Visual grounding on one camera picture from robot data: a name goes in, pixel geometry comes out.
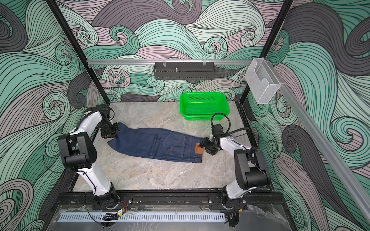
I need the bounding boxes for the dark blue denim trousers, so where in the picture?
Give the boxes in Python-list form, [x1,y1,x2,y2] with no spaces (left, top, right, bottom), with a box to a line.
[108,123,204,163]

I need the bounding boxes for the aluminium rail back wall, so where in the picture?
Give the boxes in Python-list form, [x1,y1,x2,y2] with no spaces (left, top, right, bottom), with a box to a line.
[87,59,252,66]

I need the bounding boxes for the white slotted cable duct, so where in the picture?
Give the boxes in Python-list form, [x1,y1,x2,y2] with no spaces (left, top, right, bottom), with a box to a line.
[57,212,226,223]

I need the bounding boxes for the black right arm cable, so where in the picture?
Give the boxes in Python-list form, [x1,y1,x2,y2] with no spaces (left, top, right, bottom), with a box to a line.
[210,112,251,136]

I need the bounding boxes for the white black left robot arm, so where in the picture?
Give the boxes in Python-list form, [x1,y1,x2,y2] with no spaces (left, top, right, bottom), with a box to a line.
[57,105,119,209]

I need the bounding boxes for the aluminium rail right wall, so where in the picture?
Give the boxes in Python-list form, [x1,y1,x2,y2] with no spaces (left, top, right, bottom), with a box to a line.
[265,60,370,221]

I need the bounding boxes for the black corner frame post left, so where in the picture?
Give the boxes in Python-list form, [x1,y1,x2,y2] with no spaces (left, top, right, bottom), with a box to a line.
[46,0,111,105]

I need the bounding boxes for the black corner frame post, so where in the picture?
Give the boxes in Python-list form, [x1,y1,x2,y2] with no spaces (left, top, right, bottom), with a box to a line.
[46,0,111,105]
[240,1,293,105]

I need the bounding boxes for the black corner frame post right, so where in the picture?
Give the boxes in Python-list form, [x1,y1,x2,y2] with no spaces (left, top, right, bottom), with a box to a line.
[240,1,293,105]

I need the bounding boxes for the aluminium rail wall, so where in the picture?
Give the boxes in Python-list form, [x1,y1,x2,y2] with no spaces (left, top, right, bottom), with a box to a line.
[265,60,370,221]
[87,59,252,66]

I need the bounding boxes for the green plastic laundry basket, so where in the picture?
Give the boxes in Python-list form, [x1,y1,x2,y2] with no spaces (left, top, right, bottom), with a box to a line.
[180,92,230,121]

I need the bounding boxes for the clear plastic wall holder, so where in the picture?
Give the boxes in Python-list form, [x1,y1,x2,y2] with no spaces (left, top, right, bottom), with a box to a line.
[244,58,281,105]

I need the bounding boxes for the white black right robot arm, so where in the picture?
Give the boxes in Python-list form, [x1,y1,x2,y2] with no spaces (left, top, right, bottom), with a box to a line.
[199,124,270,202]

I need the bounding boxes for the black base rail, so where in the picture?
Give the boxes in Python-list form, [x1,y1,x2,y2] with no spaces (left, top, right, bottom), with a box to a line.
[52,188,288,213]

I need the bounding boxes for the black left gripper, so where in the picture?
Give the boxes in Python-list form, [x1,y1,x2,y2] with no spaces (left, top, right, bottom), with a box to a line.
[99,120,120,139]

